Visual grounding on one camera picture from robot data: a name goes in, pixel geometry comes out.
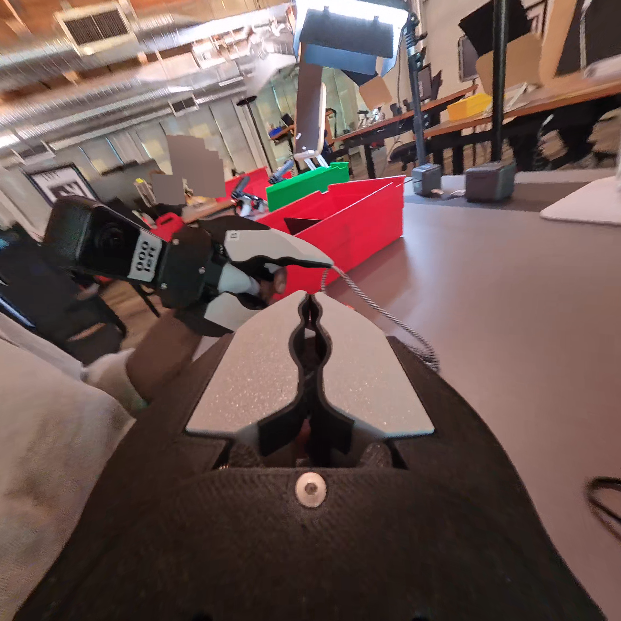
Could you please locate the ceiling air vent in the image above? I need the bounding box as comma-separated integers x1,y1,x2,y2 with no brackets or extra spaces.
54,2,140,55

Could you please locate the clear white tablet stand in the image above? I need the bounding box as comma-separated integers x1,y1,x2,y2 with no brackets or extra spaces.
290,132,332,173

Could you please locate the small grey box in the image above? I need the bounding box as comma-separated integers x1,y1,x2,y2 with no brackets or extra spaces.
411,163,443,198

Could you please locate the black office chair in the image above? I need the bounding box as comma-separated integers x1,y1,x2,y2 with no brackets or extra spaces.
0,227,129,365

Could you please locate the person's left hand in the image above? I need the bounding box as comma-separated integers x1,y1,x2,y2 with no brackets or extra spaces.
125,268,289,406

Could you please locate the large red plastic bin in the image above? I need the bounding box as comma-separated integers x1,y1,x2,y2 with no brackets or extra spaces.
256,175,406,298

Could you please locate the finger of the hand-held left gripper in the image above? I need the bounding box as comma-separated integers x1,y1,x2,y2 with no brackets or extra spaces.
224,228,335,270
218,256,293,297

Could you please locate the green plastic bin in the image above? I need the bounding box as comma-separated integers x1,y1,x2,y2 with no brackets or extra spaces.
265,162,351,212

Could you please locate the black light stand pole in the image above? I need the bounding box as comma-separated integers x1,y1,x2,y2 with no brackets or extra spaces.
402,9,433,168

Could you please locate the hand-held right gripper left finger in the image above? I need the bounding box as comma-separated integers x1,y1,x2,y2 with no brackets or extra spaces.
184,290,319,457

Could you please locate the yellow plastic bin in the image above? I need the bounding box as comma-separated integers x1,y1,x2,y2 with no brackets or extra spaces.
446,93,494,122

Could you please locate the white base mat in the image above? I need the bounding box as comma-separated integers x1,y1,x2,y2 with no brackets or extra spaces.
540,176,621,227

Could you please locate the studio light panel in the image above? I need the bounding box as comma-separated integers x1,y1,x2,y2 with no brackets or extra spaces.
292,0,413,78

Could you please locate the wooden top desk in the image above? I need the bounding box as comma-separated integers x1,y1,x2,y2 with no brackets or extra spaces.
421,77,621,176
334,84,480,180

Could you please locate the black white braided usb-c cable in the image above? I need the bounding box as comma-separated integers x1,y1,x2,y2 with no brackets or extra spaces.
286,258,441,373

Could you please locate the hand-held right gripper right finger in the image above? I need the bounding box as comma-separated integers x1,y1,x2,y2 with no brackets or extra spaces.
310,292,436,457

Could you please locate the tablet with tan rim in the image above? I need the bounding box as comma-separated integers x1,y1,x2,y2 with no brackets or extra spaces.
294,62,328,157
538,0,621,85

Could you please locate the person's light clothing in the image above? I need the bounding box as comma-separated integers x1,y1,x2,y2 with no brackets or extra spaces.
0,310,140,621

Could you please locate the small red plastic bin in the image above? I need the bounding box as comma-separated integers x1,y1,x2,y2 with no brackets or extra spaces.
154,212,186,243

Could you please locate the cardboard box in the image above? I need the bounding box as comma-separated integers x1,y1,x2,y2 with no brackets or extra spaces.
476,31,545,97

